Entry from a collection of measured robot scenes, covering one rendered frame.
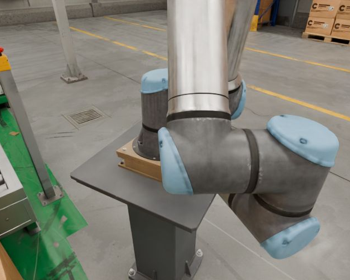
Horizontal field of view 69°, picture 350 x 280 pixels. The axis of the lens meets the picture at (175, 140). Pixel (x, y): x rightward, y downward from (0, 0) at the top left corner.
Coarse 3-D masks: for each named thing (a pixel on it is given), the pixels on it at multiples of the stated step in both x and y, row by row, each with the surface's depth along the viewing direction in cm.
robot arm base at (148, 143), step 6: (144, 126) 88; (144, 132) 88; (150, 132) 86; (156, 132) 85; (138, 138) 92; (144, 138) 88; (150, 138) 87; (156, 138) 86; (138, 144) 91; (144, 144) 88; (150, 144) 87; (156, 144) 86; (144, 150) 89; (150, 150) 87; (156, 150) 87; (156, 156) 87
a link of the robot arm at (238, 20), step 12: (228, 0) 59; (240, 0) 59; (252, 0) 60; (228, 12) 61; (240, 12) 61; (252, 12) 63; (228, 24) 63; (240, 24) 63; (228, 36) 65; (240, 36) 66; (228, 48) 68; (240, 48) 69; (228, 60) 71; (240, 60) 73; (228, 72) 74; (228, 84) 76; (240, 84) 79; (228, 96) 79; (240, 96) 81; (240, 108) 83
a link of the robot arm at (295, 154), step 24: (288, 120) 35; (264, 144) 32; (288, 144) 31; (312, 144) 30; (336, 144) 31; (264, 168) 31; (288, 168) 31; (312, 168) 31; (264, 192) 34; (288, 192) 34; (312, 192) 33; (288, 216) 36
